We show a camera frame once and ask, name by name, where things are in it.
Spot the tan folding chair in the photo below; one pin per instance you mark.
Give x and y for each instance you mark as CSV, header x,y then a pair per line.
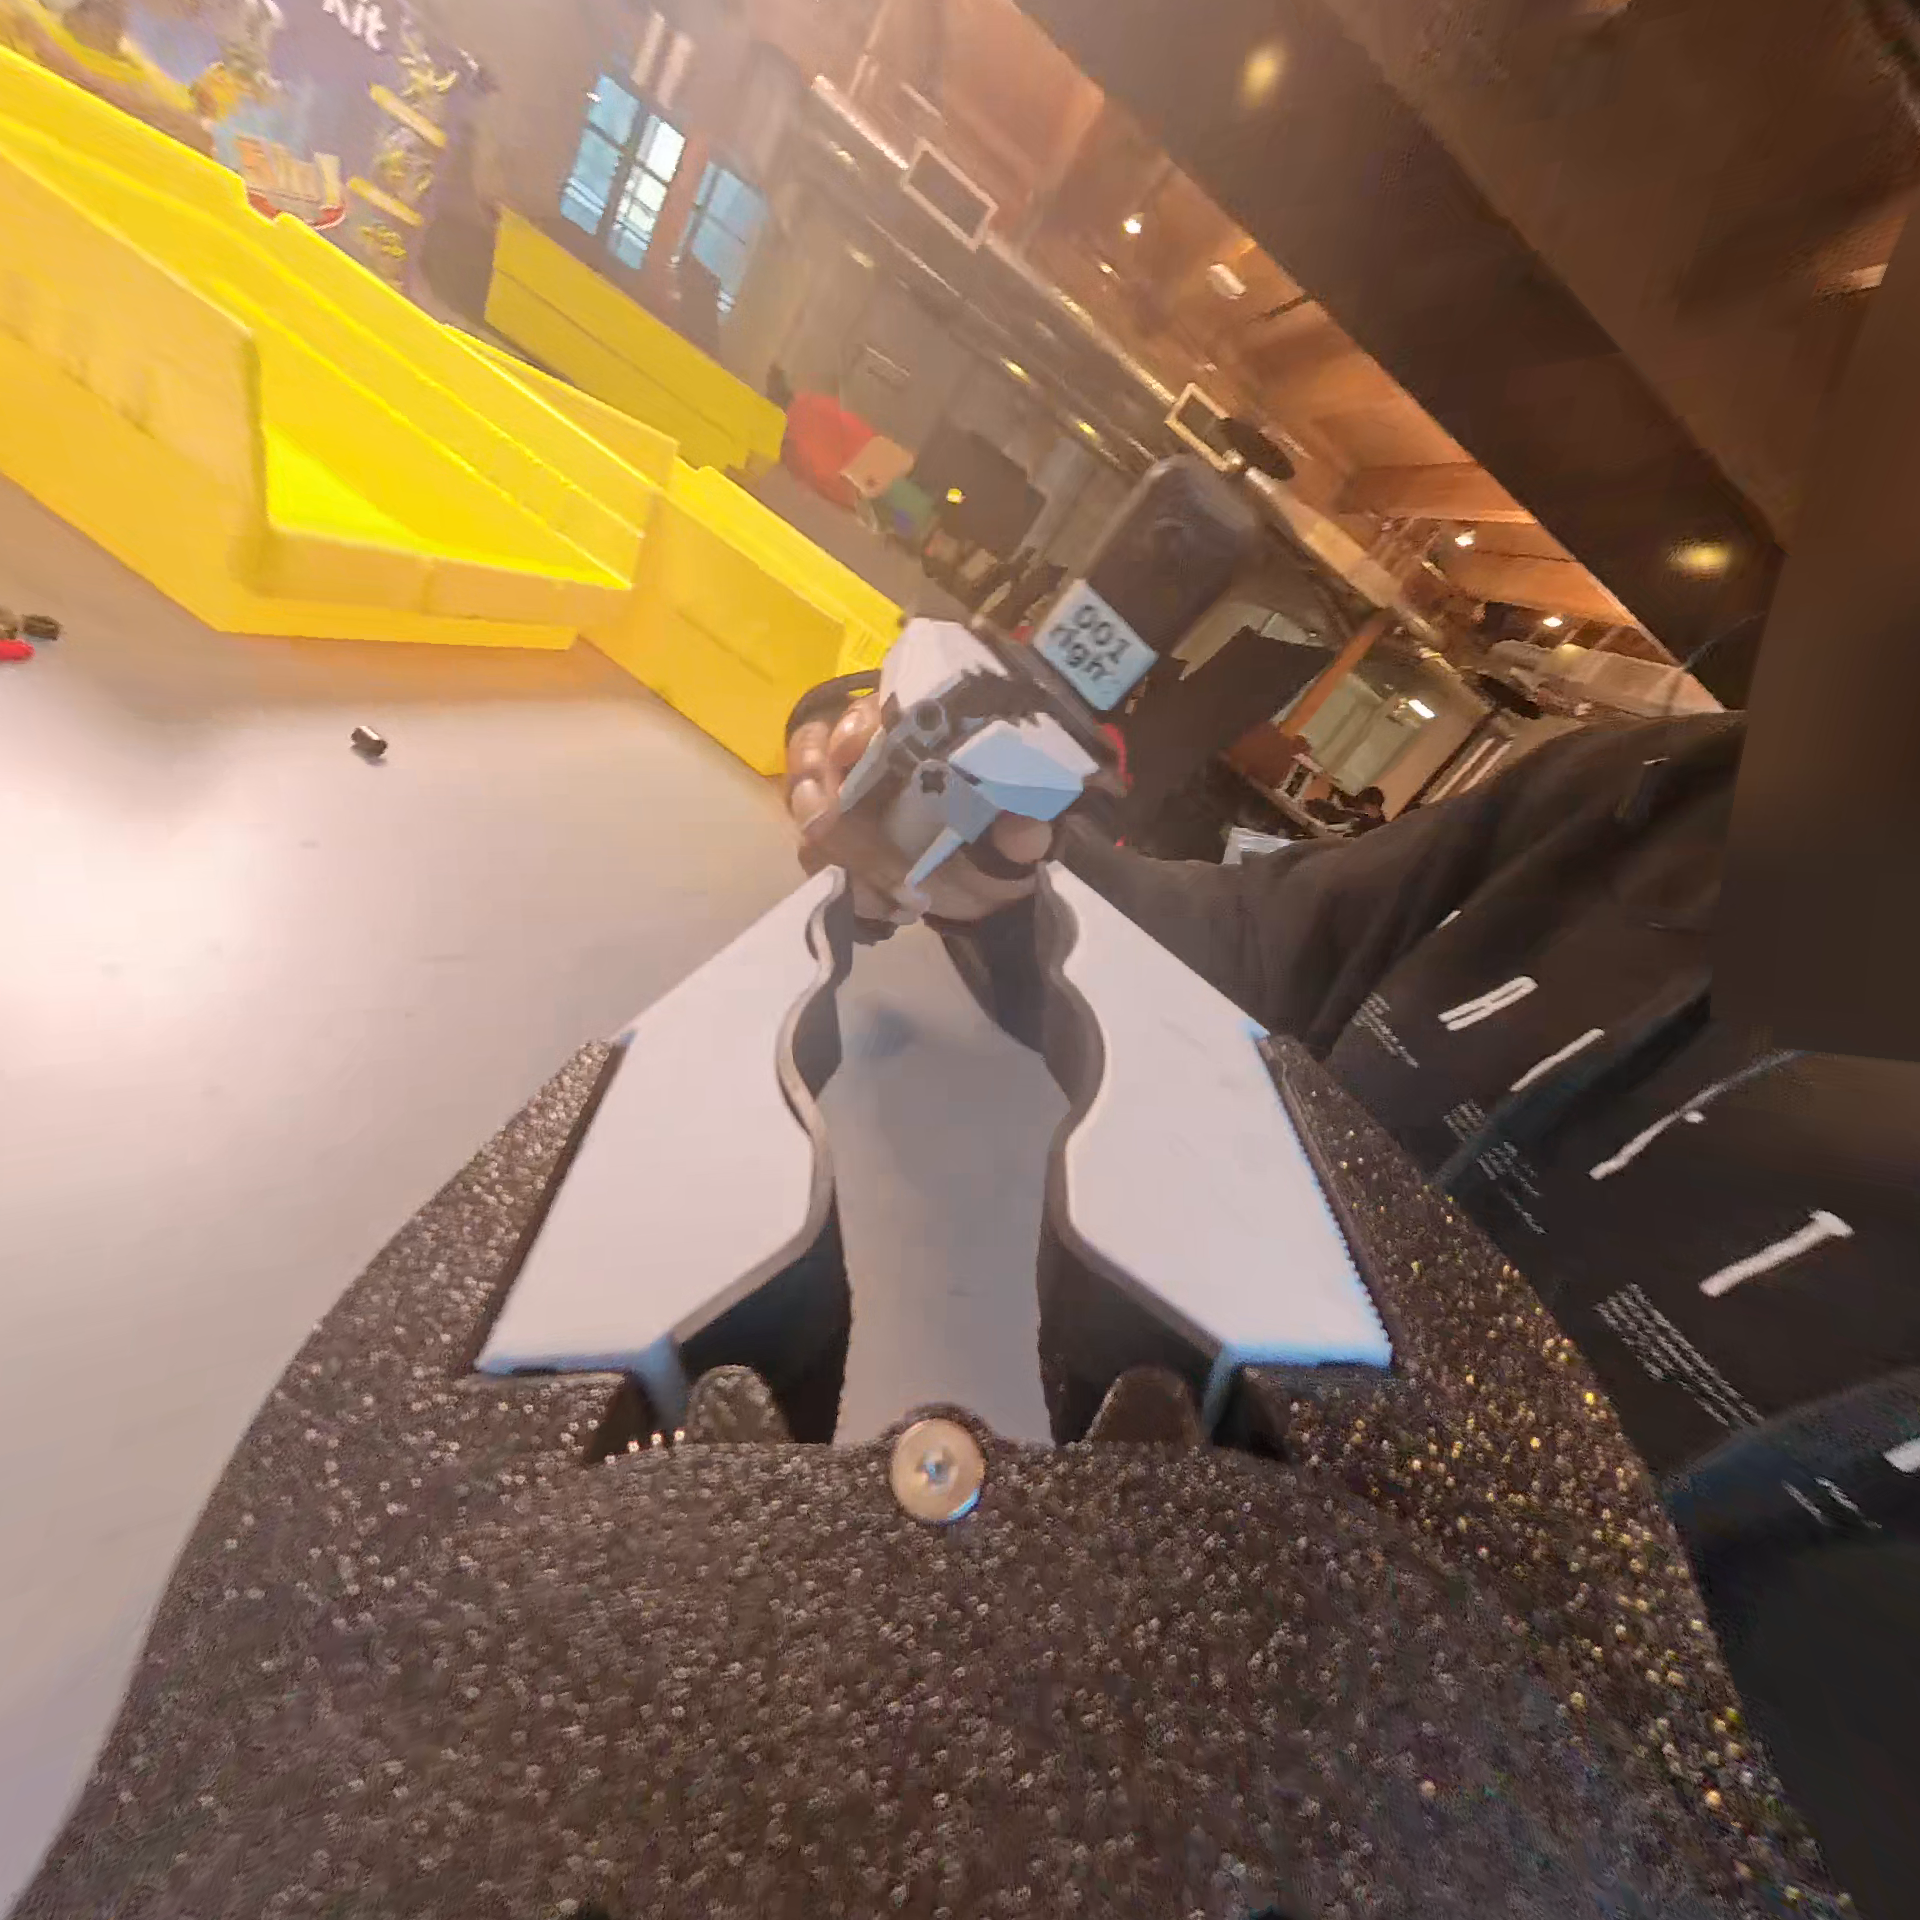
x,y
875,467

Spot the person's black jacket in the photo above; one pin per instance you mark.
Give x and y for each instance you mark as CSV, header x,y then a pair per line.
x,y
1724,1201

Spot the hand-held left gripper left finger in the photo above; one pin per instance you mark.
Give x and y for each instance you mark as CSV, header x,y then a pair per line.
x,y
676,1185

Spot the pile of small toy parts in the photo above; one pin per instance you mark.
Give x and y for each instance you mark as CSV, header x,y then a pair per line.
x,y
26,639

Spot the red beanbag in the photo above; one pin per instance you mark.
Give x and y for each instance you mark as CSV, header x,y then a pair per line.
x,y
825,443

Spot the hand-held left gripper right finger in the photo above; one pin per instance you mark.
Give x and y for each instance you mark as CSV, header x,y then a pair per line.
x,y
1216,1201

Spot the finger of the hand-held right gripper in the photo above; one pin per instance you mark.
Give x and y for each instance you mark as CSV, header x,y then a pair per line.
x,y
1028,771
959,666

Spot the stacked yellow bins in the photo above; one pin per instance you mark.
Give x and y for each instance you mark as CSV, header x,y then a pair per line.
x,y
630,346

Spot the grey desk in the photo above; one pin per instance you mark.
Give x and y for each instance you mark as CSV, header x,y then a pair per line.
x,y
299,978

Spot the yellow picture toy box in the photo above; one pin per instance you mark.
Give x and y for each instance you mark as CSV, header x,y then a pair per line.
x,y
331,120

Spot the person's right hand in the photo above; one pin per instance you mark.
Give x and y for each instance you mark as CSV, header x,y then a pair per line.
x,y
841,750

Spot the yellow plastic bin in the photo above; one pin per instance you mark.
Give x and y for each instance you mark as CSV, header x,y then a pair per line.
x,y
148,419
748,616

